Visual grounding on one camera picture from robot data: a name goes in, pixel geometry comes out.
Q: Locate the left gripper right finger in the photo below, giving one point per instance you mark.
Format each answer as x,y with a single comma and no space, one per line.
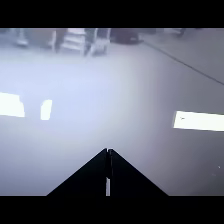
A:
130,180

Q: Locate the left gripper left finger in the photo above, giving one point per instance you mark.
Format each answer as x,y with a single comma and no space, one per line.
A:
88,179

